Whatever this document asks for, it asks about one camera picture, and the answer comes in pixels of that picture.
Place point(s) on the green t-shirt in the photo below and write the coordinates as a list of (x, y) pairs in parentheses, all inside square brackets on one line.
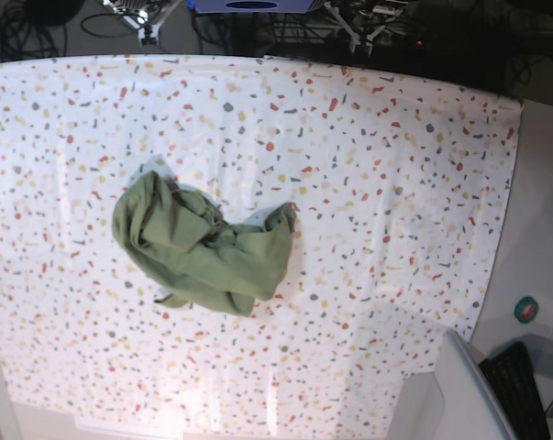
[(182, 242)]

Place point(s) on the terrazzo patterned tablecloth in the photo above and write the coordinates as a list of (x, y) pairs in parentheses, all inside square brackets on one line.
[(399, 186)]

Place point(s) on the blue box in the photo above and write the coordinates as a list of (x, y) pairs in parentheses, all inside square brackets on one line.
[(251, 6)]

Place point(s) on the green tape roll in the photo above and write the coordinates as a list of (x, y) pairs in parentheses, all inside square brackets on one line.
[(526, 310)]

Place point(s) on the white monitor edge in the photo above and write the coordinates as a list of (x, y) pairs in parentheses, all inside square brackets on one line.
[(471, 410)]

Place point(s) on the black keyboard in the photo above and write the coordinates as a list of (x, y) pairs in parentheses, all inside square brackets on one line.
[(510, 375)]

